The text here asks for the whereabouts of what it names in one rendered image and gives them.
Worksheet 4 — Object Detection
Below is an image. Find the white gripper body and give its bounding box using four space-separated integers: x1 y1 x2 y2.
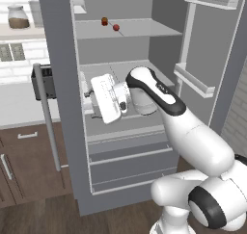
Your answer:
90 72 123 125

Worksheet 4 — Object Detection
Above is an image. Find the grey shallow fridge drawer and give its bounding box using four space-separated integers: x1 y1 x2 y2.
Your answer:
86 133 174 166

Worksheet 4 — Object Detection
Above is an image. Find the grey fridge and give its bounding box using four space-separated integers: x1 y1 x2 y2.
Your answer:
37 0 247 217

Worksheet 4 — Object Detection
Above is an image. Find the grey deep fridge drawer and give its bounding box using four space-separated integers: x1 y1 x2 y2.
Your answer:
89 147 179 196

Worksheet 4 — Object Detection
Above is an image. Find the glass fridge shelf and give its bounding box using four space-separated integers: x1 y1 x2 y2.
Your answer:
74 17 183 40

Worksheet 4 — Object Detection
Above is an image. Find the grey fridge door with bins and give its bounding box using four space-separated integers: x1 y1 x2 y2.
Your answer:
174 0 247 137

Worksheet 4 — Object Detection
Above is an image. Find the white round container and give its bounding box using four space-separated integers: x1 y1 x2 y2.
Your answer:
132 85 159 117

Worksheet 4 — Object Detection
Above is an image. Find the dark grey toaster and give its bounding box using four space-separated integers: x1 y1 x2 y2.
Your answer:
30 65 58 101

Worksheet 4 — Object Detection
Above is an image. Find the brown drawer front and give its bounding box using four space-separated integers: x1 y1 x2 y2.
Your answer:
0 121 66 153

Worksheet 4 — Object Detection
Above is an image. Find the white small door bin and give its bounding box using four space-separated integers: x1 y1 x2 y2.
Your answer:
70 0 88 15

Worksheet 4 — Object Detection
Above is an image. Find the brown cupboard door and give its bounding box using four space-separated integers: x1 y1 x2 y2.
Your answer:
0 144 74 204

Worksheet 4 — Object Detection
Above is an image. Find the glass jar with brown contents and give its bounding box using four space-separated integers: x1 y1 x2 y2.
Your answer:
7 4 31 30

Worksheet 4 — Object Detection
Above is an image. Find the grey fridge door with handle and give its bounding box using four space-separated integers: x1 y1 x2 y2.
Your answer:
37 0 81 201

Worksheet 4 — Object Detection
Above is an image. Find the grey fridge door handle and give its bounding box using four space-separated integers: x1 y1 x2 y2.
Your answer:
33 63 63 172

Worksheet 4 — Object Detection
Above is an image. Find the white drawer handle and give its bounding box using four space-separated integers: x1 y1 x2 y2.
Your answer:
16 131 39 140

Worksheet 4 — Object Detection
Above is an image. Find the grey wall socket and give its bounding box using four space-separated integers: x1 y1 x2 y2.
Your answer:
0 43 13 63
10 42 26 62

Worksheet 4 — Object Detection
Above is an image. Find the pale wall shelf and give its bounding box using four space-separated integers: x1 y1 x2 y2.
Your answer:
0 22 46 41

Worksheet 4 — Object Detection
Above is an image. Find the white cupboard door handle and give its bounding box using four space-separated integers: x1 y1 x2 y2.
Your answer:
0 153 14 181

